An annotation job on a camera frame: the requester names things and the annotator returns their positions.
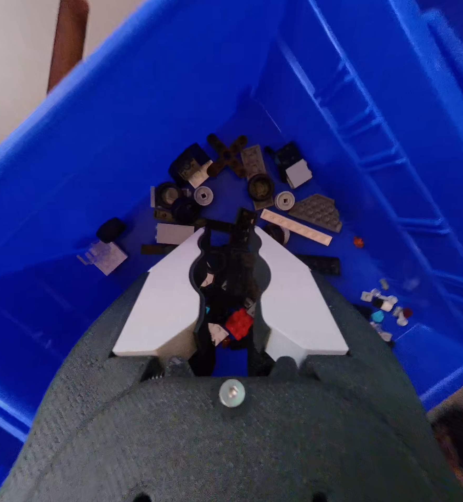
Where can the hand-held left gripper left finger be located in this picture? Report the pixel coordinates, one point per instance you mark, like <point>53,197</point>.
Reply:
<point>157,310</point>

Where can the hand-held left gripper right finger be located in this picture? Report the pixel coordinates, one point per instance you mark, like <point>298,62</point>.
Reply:
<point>298,310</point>

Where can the red toy brick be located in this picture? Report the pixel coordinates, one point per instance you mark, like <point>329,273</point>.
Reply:
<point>239,323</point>

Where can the blue plastic bin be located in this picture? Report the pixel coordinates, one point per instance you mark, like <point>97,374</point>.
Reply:
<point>137,117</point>

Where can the short black toy plate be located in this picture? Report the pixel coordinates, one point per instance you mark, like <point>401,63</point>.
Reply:
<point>321,264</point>

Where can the dark narrow toy tile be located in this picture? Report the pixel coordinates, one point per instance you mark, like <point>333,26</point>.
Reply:
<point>157,249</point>

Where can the small white toy brick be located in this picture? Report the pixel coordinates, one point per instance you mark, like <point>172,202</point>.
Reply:
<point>219,333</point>

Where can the transparent toy plate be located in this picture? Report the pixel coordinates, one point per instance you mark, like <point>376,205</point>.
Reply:
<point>106,257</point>

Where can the white toy tile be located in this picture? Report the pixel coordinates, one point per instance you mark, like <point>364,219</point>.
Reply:
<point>174,233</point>

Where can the black tyre with white hub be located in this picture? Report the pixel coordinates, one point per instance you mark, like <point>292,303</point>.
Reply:
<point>274,233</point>

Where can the long white toy plate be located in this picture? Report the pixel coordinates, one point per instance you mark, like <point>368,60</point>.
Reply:
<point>294,226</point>

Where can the cluster of small toy parts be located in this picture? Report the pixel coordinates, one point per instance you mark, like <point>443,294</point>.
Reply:
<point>384,304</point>

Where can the orange transparent stud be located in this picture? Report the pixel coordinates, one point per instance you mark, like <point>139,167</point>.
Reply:
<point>358,242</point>

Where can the small black toy tyre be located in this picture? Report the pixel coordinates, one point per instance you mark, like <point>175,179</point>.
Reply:
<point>112,229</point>

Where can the small dark toy plate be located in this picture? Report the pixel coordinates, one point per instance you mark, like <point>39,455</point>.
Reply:
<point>163,215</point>

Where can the long black toy plate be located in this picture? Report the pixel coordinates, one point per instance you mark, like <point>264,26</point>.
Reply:
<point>244,227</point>

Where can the dark grey wedge plate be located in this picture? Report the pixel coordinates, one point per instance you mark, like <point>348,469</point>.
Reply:
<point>318,211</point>

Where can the black wheel assembly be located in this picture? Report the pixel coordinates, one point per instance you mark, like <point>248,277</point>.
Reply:
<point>180,210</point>

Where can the light grey wheel hub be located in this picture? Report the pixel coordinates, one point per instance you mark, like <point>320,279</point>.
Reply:
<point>279,200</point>
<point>199,196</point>

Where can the black brick with white tile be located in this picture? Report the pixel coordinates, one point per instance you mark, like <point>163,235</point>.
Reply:
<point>298,172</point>

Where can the black and white curved assembly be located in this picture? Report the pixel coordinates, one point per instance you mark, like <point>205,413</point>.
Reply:
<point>188,166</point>

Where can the narrow grey toy plate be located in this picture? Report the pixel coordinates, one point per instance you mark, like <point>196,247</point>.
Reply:
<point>253,160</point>

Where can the black cross-shaped toy piece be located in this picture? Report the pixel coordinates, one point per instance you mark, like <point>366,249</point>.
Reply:
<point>226,155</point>

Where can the brown wooden board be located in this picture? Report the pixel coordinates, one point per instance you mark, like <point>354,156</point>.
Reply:
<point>66,43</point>

